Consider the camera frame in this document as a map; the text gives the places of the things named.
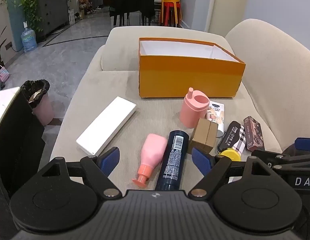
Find white lotion tube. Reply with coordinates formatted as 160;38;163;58
206;101;226;137

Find pink woven basket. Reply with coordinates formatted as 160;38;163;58
0;65;9;83

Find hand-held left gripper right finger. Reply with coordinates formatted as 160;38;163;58
188;147;273;198

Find yellow round container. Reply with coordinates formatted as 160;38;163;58
218;149;241;162

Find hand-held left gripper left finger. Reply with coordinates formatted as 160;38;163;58
40;147;121;198

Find black trash bag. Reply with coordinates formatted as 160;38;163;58
21;79;50;109

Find blue water jug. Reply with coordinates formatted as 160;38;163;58
21;26;38;53

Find maroon printed box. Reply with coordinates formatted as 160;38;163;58
243;116;265;152

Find dark blue spray can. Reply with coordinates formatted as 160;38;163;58
154;130;190;191

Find pink cup with spout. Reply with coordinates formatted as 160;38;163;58
179;87;210;128

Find pink pump bottle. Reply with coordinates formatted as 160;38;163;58
132;133;168;187

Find black plaid glasses case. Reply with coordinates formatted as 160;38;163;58
216;121;246;155

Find stacked coloured stools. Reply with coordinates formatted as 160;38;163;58
158;0;183;27

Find trailing green plant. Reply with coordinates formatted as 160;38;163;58
15;0;44;33

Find brown cardboard box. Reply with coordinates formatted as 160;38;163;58
187;117;218;154

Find dark grey cabinet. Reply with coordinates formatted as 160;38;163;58
35;0;70;43

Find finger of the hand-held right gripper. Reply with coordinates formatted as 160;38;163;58
252;149;310;171
295;137;310;153

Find orange cardboard storage box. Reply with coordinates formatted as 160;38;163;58
138;37;246;98

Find pink trash bin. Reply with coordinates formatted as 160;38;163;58
32;94;55;126

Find white long box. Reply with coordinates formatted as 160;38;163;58
76;96;137;157

